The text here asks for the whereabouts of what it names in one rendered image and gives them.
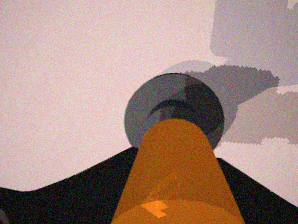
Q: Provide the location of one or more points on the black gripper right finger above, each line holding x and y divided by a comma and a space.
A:
257, 204

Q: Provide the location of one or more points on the orange knob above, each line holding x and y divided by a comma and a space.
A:
176, 179

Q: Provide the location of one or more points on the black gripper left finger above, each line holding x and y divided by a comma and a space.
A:
90, 197

